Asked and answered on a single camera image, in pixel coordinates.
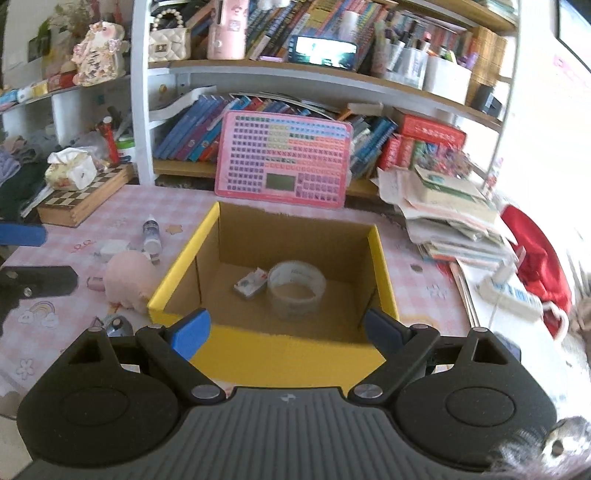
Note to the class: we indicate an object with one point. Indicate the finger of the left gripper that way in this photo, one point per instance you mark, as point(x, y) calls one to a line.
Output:
point(27, 282)
point(12, 234)

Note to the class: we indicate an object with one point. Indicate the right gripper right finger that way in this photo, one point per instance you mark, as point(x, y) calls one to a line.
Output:
point(406, 351)

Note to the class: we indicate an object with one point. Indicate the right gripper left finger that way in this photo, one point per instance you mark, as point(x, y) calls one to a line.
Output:
point(170, 349)

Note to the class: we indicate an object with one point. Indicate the pink plush pig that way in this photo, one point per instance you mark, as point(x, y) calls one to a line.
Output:
point(130, 279)

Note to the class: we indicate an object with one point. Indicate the white charger plug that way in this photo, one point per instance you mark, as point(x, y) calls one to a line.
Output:
point(107, 249)

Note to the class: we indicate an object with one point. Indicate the blue white spray bottle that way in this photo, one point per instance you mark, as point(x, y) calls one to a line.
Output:
point(151, 237)

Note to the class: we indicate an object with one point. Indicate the wooden chess box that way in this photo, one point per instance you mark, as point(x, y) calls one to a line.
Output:
point(71, 208)

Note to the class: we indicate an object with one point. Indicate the tissue pack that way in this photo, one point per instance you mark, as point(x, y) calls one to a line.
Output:
point(71, 169)

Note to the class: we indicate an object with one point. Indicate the small white card box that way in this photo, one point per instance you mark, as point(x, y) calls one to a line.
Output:
point(251, 284)

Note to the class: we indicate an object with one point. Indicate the pink checkered tablecloth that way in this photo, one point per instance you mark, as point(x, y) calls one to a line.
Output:
point(38, 330)

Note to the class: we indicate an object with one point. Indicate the yellow cardboard box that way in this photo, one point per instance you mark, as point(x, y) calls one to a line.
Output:
point(249, 344)

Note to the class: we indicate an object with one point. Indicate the clear tape roll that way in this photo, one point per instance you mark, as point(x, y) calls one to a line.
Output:
point(295, 289)

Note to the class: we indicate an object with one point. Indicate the white power strip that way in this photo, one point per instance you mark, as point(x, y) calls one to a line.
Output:
point(497, 289)

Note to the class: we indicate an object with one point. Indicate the stack of papers and books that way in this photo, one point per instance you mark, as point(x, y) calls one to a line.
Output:
point(446, 226)

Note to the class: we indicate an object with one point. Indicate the red pen with white cap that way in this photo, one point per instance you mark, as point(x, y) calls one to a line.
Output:
point(108, 136)

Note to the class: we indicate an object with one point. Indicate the red cloth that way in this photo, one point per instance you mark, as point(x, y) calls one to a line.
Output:
point(541, 271)

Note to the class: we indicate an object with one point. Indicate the pink keyboard learning tablet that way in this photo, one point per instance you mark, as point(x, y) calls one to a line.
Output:
point(283, 158)

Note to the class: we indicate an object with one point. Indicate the white bookshelf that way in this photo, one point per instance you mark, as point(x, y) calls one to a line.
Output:
point(308, 82)

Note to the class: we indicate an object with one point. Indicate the cream quilted handbag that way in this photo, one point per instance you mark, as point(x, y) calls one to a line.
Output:
point(168, 44)

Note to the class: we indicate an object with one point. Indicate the grey round keychain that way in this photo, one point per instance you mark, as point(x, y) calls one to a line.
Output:
point(117, 326)

